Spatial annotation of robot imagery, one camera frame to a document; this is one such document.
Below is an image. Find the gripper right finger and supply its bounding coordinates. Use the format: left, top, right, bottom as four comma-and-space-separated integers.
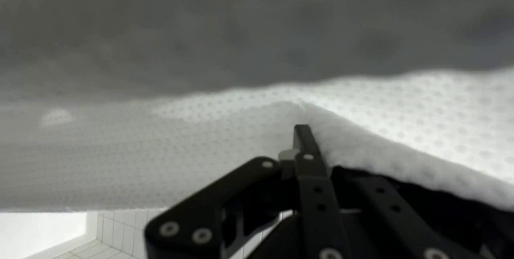
331, 165, 514, 259

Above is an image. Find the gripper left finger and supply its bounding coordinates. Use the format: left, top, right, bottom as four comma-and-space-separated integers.
144, 124, 355, 259

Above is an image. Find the white shower curtain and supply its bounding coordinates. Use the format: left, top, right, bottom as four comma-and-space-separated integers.
0, 0, 514, 214

